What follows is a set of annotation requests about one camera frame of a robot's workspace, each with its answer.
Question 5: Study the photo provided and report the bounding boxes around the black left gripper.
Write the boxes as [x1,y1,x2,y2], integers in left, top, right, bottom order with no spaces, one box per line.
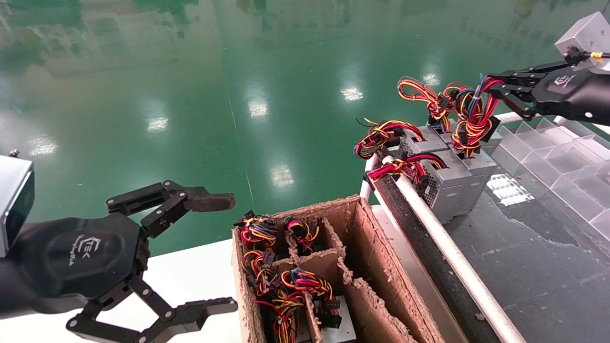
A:
[17,180,239,343]

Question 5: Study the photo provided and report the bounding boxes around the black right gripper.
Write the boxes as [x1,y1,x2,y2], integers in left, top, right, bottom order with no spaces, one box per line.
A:
[486,61,610,126]

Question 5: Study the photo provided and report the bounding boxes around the grey power supply coloured wires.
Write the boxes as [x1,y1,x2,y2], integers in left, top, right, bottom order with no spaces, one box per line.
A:
[366,151,473,224]
[354,118,448,160]
[449,75,507,216]
[242,249,283,298]
[284,217,321,253]
[253,291,308,343]
[234,211,279,249]
[398,76,465,153]
[280,268,357,343]
[444,82,504,155]

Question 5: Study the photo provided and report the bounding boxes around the clear acrylic divider tray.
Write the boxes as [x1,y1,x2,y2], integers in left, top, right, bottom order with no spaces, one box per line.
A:
[498,119,610,234]

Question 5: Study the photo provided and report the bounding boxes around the brown cardboard divider box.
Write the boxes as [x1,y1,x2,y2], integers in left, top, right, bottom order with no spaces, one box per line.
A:
[232,194,470,343]

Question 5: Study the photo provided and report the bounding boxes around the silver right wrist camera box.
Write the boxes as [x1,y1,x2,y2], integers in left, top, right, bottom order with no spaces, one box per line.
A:
[555,12,610,74]

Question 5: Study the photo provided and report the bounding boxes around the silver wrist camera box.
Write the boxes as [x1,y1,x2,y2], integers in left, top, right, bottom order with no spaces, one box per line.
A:
[555,12,610,74]
[0,155,35,258]

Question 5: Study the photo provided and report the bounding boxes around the short white rack post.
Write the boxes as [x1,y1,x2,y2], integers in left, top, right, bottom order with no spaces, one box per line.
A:
[360,155,379,201]

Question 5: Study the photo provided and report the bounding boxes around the long white rail pipe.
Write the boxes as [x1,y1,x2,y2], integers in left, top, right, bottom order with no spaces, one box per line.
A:
[381,156,527,343]

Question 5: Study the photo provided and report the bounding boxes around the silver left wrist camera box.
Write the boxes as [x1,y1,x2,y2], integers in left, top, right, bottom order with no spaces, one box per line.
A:
[0,155,35,258]

